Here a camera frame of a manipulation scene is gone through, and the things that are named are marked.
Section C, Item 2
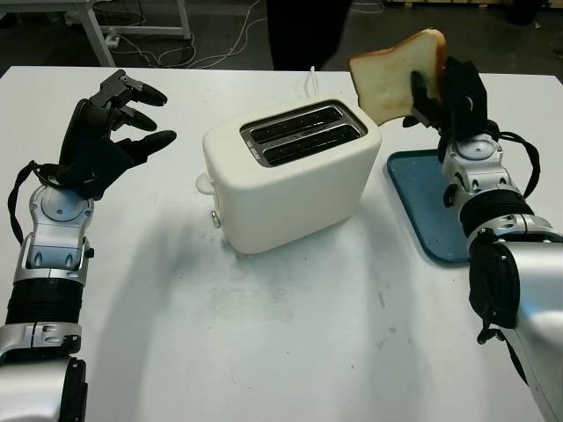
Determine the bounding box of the toast slice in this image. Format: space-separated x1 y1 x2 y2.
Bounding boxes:
348 28 448 127

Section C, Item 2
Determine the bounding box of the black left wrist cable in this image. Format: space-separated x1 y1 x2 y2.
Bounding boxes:
7 161 49 245

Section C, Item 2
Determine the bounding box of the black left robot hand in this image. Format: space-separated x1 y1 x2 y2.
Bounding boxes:
56 69 179 180

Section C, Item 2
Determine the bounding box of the dark bulky floor object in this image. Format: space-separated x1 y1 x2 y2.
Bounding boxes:
505 0 546 25

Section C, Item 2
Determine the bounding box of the white metal-frame desk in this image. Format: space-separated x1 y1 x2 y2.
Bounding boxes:
0 0 193 67

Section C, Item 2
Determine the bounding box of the white two-slot toaster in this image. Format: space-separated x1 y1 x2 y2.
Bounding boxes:
193 98 383 255

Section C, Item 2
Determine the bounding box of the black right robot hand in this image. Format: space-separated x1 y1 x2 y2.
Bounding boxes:
410 55 490 140

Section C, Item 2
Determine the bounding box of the long white floor cable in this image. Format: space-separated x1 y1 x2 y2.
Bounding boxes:
193 0 384 67

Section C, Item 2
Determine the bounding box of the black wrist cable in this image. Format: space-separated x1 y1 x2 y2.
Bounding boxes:
487 122 541 199
7 161 49 245

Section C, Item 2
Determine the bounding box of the blue plastic tray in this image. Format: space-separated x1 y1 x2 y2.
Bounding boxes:
385 149 471 265

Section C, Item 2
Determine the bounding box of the white toaster lever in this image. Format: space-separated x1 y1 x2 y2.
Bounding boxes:
193 172 216 194

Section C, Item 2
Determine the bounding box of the white toaster power cord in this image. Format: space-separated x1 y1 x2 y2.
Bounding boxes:
303 65 318 98

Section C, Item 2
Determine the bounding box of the wooden pallet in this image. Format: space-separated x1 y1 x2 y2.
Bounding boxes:
384 0 502 9

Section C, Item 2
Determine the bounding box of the thin white cable bundle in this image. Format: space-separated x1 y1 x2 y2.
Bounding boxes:
118 37 199 68

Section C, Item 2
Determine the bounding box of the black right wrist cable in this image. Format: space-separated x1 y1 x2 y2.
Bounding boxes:
487 122 541 199

